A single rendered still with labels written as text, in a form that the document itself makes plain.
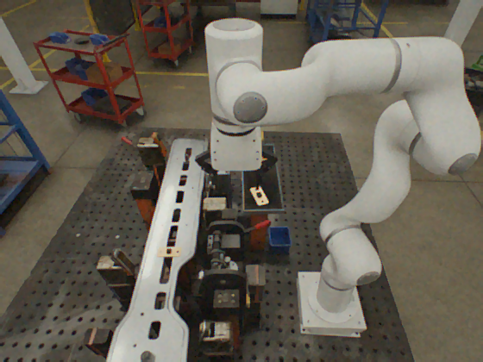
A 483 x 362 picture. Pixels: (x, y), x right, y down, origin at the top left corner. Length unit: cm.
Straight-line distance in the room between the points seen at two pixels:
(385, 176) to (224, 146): 41
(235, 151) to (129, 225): 114
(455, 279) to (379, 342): 135
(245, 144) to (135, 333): 67
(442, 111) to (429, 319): 182
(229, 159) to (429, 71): 37
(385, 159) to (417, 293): 170
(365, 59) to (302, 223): 111
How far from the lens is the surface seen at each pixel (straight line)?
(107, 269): 107
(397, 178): 77
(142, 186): 130
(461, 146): 67
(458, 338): 237
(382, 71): 55
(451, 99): 66
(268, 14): 748
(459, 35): 439
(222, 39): 44
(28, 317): 154
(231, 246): 88
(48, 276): 160
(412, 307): 232
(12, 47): 504
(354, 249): 87
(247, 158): 56
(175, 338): 95
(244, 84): 39
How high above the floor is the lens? 189
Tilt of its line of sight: 45 degrees down
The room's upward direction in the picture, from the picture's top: straight up
